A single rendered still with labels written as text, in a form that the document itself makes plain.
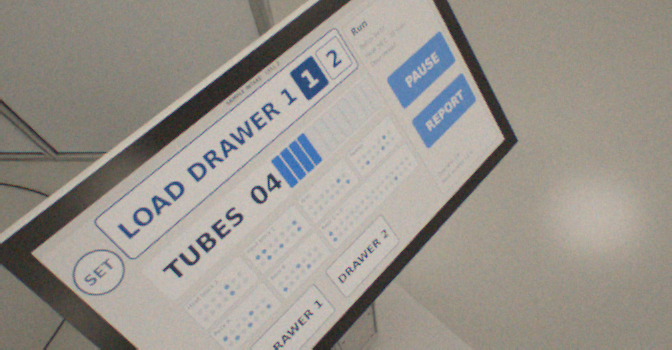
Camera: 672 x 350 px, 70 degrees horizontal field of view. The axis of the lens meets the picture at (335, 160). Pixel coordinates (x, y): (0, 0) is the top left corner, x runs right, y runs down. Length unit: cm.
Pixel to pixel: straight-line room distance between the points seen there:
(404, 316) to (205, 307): 109
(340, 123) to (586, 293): 130
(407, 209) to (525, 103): 147
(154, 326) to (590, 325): 138
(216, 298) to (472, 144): 36
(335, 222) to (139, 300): 21
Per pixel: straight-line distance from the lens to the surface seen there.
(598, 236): 179
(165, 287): 49
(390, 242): 58
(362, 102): 54
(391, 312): 154
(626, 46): 234
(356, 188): 54
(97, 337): 49
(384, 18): 56
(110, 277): 48
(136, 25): 145
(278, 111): 49
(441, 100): 60
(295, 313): 54
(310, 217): 52
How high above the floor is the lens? 153
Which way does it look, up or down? 58 degrees down
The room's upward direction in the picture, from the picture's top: 10 degrees counter-clockwise
